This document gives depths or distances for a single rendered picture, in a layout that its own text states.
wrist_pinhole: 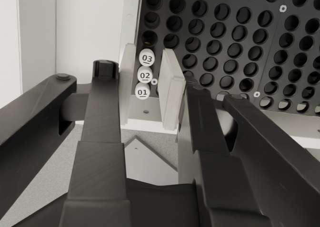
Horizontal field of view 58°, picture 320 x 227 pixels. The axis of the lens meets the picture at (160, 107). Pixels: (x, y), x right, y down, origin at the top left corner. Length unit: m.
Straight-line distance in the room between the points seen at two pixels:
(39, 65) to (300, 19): 0.22
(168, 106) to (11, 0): 0.13
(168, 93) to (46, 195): 1.44
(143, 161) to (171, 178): 0.16
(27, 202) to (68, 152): 0.37
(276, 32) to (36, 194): 1.44
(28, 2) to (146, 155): 1.14
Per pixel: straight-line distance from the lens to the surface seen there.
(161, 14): 0.24
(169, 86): 0.15
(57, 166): 1.45
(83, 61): 0.32
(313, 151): 0.42
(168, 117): 0.15
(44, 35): 0.28
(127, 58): 0.17
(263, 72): 0.27
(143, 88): 0.24
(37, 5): 0.26
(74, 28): 0.31
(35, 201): 1.61
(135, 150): 1.30
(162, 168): 1.37
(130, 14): 0.29
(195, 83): 0.17
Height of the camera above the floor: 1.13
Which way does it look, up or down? 66 degrees down
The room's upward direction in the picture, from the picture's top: 172 degrees clockwise
